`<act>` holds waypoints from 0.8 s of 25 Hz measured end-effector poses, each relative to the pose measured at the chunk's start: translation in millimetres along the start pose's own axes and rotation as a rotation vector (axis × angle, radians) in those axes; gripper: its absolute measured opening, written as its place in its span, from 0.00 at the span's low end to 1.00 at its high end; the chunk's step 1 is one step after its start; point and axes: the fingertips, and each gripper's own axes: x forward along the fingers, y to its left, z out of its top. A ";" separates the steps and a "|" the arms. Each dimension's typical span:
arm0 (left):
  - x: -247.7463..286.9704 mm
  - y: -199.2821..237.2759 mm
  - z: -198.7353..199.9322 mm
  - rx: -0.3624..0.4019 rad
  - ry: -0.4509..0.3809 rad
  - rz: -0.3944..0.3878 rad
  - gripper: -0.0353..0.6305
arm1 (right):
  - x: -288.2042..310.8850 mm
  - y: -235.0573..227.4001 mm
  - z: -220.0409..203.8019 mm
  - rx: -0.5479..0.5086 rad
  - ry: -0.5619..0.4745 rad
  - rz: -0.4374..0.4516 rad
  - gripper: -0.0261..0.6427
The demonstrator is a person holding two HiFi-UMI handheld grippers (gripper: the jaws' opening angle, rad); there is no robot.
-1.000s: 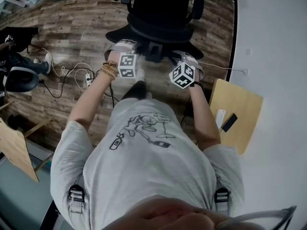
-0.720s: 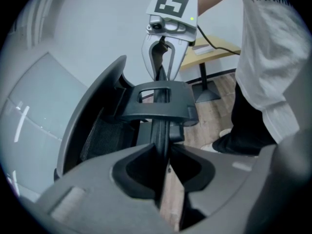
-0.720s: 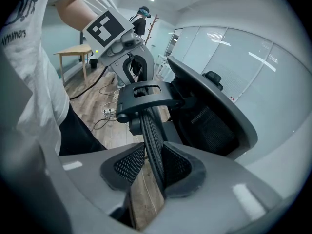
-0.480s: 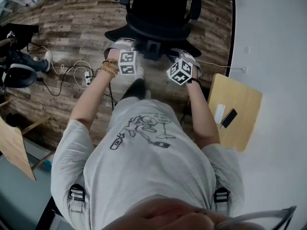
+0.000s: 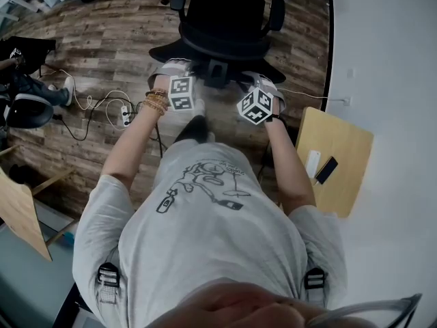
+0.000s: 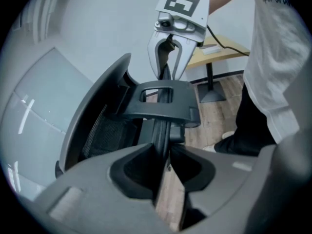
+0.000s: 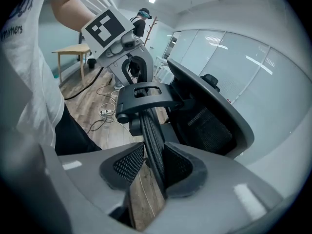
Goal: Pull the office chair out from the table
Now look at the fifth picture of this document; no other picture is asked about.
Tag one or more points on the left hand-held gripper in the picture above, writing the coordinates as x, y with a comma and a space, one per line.
181, 94

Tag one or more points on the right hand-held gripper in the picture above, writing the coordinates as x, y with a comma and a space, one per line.
254, 106

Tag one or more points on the black mesh office chair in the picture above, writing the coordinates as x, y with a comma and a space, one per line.
225, 22

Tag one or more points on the person's right forearm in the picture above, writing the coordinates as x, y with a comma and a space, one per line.
290, 169

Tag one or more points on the person's left forearm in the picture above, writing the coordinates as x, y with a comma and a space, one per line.
133, 142

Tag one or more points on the person's white shoe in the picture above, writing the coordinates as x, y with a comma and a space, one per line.
211, 137
200, 108

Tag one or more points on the person's black trousers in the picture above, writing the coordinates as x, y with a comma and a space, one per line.
193, 130

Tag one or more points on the white power strip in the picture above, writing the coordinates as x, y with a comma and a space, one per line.
125, 116

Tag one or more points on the white power bank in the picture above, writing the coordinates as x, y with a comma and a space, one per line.
313, 164

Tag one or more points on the black baseboard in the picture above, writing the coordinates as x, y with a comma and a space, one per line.
329, 46

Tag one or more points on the black smartphone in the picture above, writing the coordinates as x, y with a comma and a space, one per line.
326, 170

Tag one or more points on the wooden side table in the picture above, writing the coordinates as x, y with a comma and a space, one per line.
348, 142

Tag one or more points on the person in white shirt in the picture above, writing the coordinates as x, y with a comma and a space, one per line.
205, 244

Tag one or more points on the wooden trestle table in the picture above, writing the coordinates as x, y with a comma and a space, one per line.
17, 214

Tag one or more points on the person's face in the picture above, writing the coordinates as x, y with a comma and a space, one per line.
232, 309

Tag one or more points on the clear eyeglasses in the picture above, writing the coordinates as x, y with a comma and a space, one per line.
375, 306

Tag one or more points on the white wall outlet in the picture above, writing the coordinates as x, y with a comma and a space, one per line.
346, 101

